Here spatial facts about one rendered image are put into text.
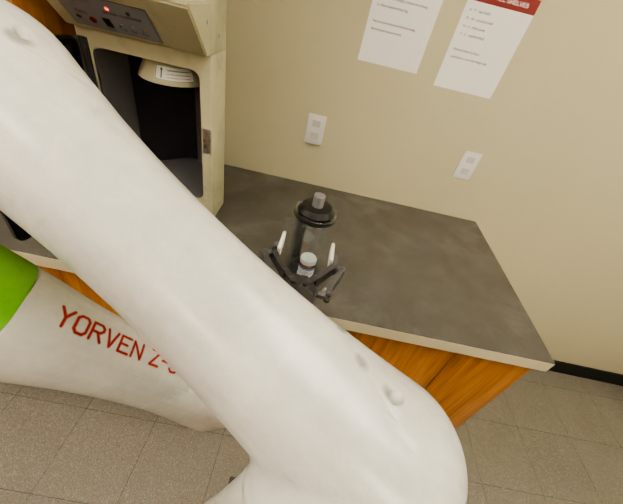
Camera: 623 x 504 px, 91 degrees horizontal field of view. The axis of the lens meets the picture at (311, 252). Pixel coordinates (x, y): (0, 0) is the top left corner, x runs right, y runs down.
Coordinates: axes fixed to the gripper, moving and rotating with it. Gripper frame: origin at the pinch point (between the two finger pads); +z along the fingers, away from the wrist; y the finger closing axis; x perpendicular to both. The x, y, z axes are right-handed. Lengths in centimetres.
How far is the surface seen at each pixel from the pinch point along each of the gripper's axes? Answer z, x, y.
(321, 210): 6.1, -6.7, -1.3
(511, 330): 5, 17, -64
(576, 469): 13, 110, -161
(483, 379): -1, 35, -64
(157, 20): 16, -35, 40
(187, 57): 24, -28, 38
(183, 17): 14, -37, 34
